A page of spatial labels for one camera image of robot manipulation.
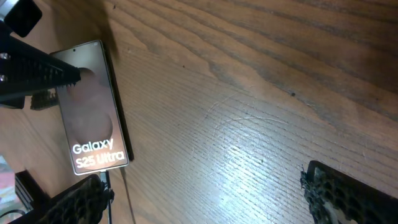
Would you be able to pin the Galaxy S25 Ultra smartphone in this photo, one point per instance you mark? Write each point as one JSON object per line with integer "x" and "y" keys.
{"x": 91, "y": 112}

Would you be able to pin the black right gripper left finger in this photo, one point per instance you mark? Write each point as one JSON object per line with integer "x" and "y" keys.
{"x": 82, "y": 203}

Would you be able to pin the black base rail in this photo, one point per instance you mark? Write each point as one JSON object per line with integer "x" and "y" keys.
{"x": 29, "y": 192}

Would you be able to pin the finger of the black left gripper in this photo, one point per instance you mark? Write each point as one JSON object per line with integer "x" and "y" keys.
{"x": 26, "y": 70}
{"x": 43, "y": 100}

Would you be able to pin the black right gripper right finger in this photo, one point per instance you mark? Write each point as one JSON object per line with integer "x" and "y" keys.
{"x": 334, "y": 197}

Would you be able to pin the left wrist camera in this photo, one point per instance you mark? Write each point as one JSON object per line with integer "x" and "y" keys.
{"x": 19, "y": 16}

